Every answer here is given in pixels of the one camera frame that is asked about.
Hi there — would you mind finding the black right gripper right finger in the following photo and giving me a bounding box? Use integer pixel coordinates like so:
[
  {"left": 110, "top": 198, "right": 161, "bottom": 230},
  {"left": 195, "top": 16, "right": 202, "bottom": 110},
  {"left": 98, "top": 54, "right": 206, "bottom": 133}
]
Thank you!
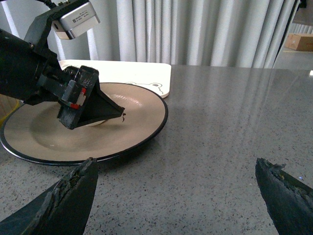
[{"left": 255, "top": 158, "right": 313, "bottom": 235}]

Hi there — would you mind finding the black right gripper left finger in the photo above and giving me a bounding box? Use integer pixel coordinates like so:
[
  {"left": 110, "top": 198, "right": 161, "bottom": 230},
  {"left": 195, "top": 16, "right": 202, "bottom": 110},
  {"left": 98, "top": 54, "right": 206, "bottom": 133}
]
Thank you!
[{"left": 0, "top": 158, "right": 98, "bottom": 235}]

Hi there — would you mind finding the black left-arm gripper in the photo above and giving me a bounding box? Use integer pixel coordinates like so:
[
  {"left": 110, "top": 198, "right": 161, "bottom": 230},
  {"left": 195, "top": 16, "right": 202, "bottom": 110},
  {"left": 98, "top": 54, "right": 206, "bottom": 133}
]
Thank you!
[{"left": 24, "top": 4, "right": 125, "bottom": 130}]

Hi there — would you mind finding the white steamed bun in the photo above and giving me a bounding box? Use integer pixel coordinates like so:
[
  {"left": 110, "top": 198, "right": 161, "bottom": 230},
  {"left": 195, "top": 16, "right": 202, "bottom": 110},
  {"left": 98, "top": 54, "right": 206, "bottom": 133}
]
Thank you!
[{"left": 86, "top": 120, "right": 107, "bottom": 127}]

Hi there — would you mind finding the tan plate with black rim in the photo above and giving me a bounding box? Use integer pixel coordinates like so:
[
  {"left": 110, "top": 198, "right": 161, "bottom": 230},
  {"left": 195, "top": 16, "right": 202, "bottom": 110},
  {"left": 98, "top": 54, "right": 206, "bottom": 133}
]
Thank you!
[{"left": 0, "top": 83, "right": 168, "bottom": 166}]

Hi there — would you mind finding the cream rectangular tray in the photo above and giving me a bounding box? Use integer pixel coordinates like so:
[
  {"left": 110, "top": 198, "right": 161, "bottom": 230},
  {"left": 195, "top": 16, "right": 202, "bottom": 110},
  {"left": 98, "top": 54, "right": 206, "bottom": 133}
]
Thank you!
[{"left": 59, "top": 60, "right": 172, "bottom": 98}]

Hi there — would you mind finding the bamboo steamer with yellow rims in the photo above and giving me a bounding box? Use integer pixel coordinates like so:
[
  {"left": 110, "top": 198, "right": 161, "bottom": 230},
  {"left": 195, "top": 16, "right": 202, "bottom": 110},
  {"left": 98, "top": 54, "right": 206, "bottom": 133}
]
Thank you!
[{"left": 0, "top": 94, "right": 22, "bottom": 126}]

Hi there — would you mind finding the grey pleated curtain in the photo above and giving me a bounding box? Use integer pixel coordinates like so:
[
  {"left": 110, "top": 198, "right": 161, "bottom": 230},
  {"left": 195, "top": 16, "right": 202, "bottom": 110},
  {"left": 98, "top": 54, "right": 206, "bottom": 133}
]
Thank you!
[{"left": 0, "top": 0, "right": 299, "bottom": 69}]

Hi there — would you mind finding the brown cardboard box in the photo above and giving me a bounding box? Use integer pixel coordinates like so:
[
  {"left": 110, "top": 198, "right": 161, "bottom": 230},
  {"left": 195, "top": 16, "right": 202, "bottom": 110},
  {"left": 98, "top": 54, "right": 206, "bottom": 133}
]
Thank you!
[{"left": 285, "top": 33, "right": 313, "bottom": 51}]

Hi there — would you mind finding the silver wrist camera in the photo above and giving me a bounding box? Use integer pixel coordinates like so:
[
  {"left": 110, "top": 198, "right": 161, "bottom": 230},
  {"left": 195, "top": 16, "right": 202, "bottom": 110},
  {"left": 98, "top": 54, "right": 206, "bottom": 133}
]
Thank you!
[{"left": 52, "top": 1, "right": 100, "bottom": 40}]

